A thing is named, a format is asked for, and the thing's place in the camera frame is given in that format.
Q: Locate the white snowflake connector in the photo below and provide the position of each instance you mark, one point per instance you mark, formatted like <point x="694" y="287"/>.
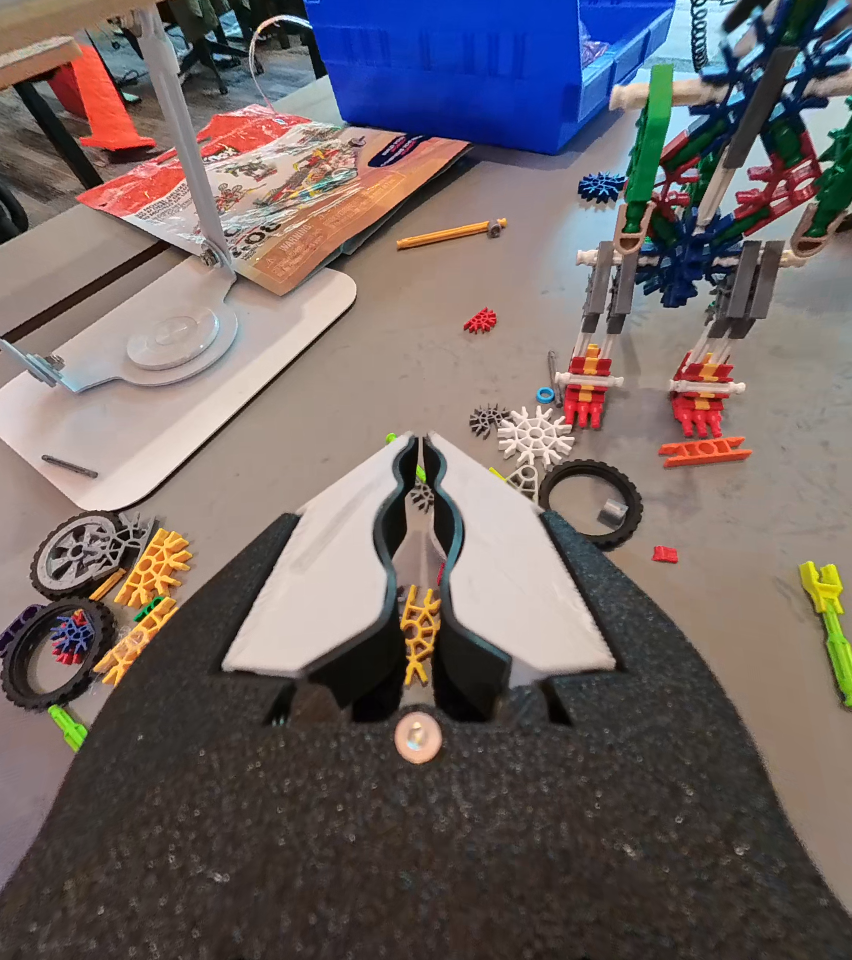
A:
<point x="529" y="436"/>

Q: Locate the grey snowflake connector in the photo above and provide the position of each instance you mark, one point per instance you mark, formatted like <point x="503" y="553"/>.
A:
<point x="133" y="529"/>

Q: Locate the yellow fan connector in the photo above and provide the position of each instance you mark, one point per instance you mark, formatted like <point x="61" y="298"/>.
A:
<point x="420" y="637"/>
<point x="152" y="566"/>
<point x="133" y="645"/>

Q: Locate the short black rod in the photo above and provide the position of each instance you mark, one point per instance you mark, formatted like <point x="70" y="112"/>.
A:
<point x="70" y="466"/>

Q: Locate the short orange rod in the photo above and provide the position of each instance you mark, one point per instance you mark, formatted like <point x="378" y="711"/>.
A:
<point x="107" y="585"/>

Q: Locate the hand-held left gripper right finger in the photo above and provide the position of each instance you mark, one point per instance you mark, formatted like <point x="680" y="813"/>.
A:
<point x="531" y="592"/>

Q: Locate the lime rod with yellow clip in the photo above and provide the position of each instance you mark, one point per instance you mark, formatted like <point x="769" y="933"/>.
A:
<point x="842" y="652"/>

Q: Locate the red toy packaging bag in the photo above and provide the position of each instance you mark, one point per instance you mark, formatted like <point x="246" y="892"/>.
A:
<point x="321" y="202"/>

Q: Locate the small black fan connector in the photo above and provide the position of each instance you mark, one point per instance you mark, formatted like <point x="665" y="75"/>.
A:
<point x="487" y="421"/>

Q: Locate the lime green rod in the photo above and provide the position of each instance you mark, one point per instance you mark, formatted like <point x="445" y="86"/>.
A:
<point x="66" y="724"/>

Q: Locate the blue plastic bin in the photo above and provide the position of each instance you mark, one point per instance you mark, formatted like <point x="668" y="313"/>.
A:
<point x="433" y="75"/>

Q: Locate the green connector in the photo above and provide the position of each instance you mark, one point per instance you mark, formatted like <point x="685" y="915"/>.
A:
<point x="156" y="609"/>

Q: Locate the tan desk with dark leg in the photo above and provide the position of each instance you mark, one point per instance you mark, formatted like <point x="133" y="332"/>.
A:
<point x="6" y="71"/>

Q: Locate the clear bag of parts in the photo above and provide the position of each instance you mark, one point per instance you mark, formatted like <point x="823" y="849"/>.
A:
<point x="595" y="49"/>

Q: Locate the thin grey rod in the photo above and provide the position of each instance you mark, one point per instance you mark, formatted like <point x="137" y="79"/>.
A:
<point x="555" y="375"/>

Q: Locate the small grey spacer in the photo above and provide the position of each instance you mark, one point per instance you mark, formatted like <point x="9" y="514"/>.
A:
<point x="613" y="514"/>

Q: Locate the colourful toy robot model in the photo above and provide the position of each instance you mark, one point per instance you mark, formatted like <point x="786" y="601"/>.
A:
<point x="685" y="262"/>

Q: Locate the yellow rod with grey end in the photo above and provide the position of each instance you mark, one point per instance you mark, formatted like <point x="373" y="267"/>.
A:
<point x="441" y="234"/>

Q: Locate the blue and red connector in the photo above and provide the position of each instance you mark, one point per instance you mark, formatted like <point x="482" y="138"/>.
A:
<point x="72" y="637"/>

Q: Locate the purple connector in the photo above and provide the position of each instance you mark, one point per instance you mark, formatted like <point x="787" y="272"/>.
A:
<point x="10" y="630"/>

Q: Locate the pale triangular connector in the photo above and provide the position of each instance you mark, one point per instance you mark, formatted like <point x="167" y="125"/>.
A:
<point x="523" y="484"/>

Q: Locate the small red fan connector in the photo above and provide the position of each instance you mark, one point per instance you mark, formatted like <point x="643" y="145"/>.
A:
<point x="480" y="321"/>

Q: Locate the white document stand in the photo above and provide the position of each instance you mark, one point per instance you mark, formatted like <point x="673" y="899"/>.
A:
<point x="171" y="420"/>

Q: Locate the orange traffic cone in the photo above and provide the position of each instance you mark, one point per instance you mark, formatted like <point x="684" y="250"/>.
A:
<point x="103" y="105"/>

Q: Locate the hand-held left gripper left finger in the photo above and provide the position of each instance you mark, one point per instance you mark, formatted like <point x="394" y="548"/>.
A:
<point x="298" y="592"/>

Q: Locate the grey spoked wheel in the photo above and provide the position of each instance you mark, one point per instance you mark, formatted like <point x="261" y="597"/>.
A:
<point x="79" y="551"/>

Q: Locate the small red clip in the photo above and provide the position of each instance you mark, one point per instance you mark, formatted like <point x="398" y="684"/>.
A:
<point x="664" y="554"/>

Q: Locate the black rubber tire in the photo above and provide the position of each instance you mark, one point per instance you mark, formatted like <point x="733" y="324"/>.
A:
<point x="10" y="667"/>
<point x="632" y="501"/>

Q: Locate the orange bar connector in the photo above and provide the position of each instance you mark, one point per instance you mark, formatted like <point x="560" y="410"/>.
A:
<point x="703" y="451"/>

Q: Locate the small dark blue snowflake connector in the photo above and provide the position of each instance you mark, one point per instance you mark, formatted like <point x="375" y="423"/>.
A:
<point x="602" y="187"/>

